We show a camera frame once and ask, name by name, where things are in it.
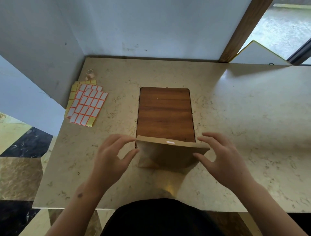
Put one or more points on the small clear tape roll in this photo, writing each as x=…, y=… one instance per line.
x=90, y=73

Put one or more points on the dark window frame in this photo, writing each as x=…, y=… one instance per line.
x=301, y=53

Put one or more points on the yellow label backing sheet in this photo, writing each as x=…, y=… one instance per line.
x=72, y=91

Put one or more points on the brown kraft paper pouch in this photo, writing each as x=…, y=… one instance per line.
x=167, y=153

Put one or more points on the person's black clothing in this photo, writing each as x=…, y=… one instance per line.
x=160, y=218

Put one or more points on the person's left forearm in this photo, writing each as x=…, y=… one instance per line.
x=75, y=214

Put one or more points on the person's right hand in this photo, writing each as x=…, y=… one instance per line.
x=227, y=167

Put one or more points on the white orange-bordered label sheet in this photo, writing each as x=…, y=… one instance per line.
x=89, y=108
x=78, y=97

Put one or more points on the person's left hand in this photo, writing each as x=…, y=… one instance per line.
x=107, y=167

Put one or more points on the person's right forearm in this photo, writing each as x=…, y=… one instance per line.
x=267, y=211

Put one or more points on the white board with yellow edge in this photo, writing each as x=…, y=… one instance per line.
x=257, y=54

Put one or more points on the brown wooden post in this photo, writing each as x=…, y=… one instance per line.
x=245, y=29

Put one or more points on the person's left thumb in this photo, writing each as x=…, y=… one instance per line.
x=130, y=156

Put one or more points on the person's right thumb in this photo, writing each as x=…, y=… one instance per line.
x=201, y=160

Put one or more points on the person's right middle finger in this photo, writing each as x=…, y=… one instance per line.
x=218, y=136

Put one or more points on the brown wooden board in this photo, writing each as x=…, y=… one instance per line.
x=165, y=114

